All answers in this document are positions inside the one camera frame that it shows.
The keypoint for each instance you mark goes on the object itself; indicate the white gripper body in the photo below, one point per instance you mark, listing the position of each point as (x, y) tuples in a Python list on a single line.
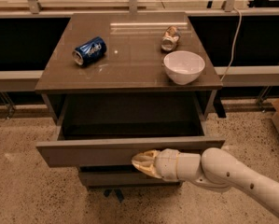
[(167, 164)]

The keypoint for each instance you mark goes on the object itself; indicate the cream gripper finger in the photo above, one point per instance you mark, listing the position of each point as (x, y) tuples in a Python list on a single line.
[(145, 159), (150, 170)]

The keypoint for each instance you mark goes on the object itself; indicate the grey top drawer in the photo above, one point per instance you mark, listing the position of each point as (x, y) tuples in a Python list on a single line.
[(109, 129)]

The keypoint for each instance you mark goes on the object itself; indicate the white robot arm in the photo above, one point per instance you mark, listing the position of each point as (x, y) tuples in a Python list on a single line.
[(214, 169)]

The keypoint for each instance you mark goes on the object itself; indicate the grey drawer cabinet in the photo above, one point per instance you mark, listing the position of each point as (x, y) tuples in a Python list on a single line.
[(132, 64)]

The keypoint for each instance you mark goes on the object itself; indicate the white bowl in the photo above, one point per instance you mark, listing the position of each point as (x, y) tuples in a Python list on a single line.
[(183, 67)]

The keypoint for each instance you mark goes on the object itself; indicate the blue pepsi can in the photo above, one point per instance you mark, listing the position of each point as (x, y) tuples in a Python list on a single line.
[(90, 51)]

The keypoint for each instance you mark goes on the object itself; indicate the crushed silver can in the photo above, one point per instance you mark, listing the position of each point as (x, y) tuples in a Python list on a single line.
[(170, 38)]

